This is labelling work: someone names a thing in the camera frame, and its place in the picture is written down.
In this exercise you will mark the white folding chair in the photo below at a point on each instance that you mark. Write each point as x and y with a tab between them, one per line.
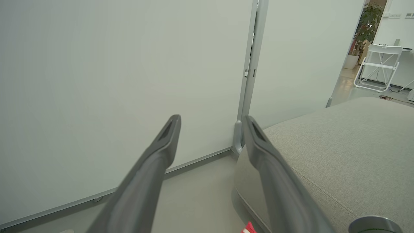
385	49

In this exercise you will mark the white box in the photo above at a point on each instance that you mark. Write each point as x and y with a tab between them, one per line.
411	95

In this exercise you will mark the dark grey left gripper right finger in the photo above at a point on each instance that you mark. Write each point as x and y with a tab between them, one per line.
278	187

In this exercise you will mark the small rail support foot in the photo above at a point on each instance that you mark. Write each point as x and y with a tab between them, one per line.
98	198

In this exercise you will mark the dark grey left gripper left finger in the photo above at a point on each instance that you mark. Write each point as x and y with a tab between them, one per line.
145	181

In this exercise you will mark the grey fabric sofa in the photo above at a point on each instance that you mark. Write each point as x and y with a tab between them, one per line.
339	155

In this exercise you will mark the green potted plant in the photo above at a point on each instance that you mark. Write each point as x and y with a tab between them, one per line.
368	29

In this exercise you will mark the red clothing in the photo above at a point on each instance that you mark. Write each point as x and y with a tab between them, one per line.
249	229

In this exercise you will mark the grey metal partition bottom rail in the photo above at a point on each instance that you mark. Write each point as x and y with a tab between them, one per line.
194	161

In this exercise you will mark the white plant pot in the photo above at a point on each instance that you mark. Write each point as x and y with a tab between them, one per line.
351	61

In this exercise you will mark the grey metal partition post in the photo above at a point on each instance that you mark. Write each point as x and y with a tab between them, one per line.
255	48

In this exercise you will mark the grey partition foot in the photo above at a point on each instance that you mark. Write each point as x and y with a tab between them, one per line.
329	103

